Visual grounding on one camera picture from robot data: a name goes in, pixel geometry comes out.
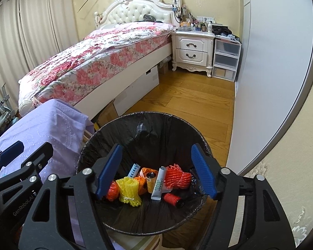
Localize white nightstand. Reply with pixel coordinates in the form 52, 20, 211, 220
171, 30, 215, 78

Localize white tufted headboard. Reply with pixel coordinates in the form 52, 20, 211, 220
95, 0, 179, 29

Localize white underbed box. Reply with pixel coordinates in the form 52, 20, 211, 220
114, 66, 159, 116

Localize red foam fruit net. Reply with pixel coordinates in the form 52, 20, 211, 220
164, 164, 192, 190

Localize grey desk chair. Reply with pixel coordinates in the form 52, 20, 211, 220
0, 84, 19, 133

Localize white toothpaste box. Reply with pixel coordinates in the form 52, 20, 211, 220
151, 166, 167, 201

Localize red plastic bag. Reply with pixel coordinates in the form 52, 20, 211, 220
106, 181, 120, 201

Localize yellow foam fruit net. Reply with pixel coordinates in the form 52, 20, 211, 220
116, 177, 142, 207

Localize beige curtains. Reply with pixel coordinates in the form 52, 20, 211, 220
0, 0, 78, 108

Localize red bottle black cap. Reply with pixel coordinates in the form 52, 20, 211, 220
163, 192, 183, 208

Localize orange plastic bag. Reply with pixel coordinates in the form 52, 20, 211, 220
134, 168, 158, 195

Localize bed with floral bedding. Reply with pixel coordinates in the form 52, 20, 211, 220
18, 21, 175, 116

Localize purple tablecloth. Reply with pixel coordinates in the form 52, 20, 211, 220
0, 98, 95, 248

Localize plastic drawer unit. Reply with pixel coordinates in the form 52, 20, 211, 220
212, 36, 241, 83

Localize black lined trash bin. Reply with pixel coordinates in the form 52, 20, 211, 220
76, 112, 212, 236

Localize light blue box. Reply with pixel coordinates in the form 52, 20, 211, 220
128, 164, 141, 178

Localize amber bottle black cap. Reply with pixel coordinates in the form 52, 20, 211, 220
146, 172, 157, 194

